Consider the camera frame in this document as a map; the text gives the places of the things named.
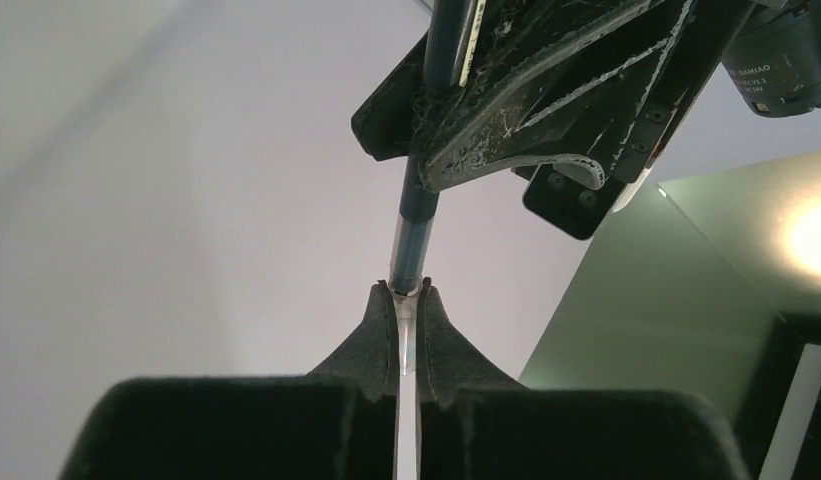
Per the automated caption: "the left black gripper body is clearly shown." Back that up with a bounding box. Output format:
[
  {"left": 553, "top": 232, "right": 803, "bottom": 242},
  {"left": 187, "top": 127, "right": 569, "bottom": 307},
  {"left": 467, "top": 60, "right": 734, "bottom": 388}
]
[{"left": 610, "top": 0, "right": 754, "bottom": 185}]

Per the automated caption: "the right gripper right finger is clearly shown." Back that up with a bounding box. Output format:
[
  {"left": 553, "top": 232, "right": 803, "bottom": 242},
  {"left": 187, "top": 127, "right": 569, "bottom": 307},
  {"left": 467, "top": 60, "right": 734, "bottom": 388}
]
[{"left": 416, "top": 280, "right": 750, "bottom": 479}]

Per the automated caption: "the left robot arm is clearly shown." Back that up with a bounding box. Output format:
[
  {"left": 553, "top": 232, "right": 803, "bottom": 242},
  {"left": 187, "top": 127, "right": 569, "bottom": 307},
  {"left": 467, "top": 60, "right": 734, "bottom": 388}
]
[{"left": 351, "top": 1, "right": 821, "bottom": 192}]

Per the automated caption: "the black gel pen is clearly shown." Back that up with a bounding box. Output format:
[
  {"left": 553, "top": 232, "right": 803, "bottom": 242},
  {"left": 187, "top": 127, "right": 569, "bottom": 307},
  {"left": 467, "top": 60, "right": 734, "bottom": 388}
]
[{"left": 388, "top": 1, "right": 487, "bottom": 297}]

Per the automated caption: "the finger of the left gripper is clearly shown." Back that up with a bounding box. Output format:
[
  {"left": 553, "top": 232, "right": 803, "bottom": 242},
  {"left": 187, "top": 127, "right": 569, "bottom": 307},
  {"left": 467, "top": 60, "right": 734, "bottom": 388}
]
[
  {"left": 351, "top": 1, "right": 516, "bottom": 161},
  {"left": 423, "top": 1, "right": 694, "bottom": 192}
]

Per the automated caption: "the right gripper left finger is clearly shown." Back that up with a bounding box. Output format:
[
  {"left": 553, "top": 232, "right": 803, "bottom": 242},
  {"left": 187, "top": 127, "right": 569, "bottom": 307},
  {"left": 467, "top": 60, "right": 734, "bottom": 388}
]
[{"left": 61, "top": 282, "right": 400, "bottom": 479}]

